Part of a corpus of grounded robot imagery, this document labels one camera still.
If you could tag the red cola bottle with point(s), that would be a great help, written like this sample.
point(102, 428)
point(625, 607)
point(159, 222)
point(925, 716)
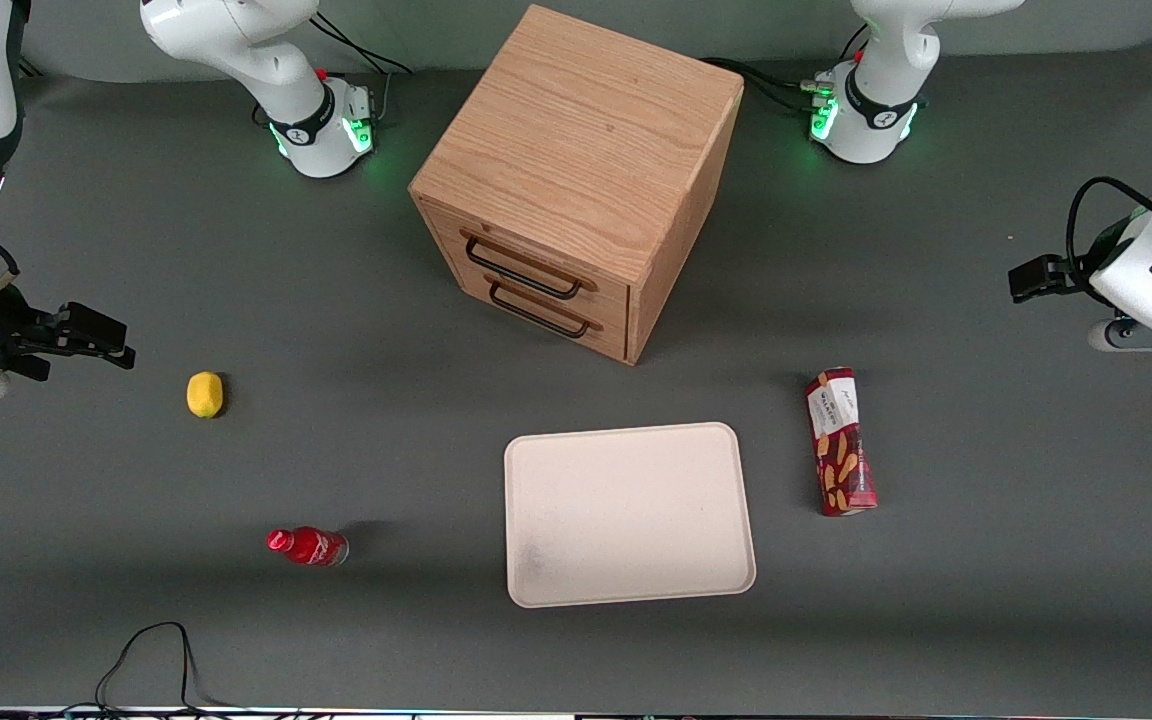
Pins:
point(311, 547)

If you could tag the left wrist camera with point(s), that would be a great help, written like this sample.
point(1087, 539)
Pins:
point(1151, 335)

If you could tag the yellow lemon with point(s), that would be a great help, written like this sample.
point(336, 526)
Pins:
point(204, 394)

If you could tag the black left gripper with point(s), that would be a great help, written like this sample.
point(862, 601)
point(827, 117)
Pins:
point(1039, 276)

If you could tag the beige rectangular tray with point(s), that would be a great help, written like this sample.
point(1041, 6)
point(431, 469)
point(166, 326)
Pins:
point(626, 515)

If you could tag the wooden drawer cabinet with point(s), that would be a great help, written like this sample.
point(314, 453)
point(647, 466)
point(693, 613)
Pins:
point(586, 120)

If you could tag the red cookie box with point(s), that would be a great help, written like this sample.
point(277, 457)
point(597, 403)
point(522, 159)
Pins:
point(841, 450)

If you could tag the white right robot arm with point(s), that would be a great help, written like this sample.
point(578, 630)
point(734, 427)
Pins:
point(236, 40)

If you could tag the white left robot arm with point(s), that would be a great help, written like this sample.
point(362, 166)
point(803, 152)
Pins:
point(876, 110)

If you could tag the wooden drawer front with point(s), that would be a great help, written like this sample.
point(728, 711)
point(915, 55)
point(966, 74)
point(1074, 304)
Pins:
point(466, 285)
point(608, 300)

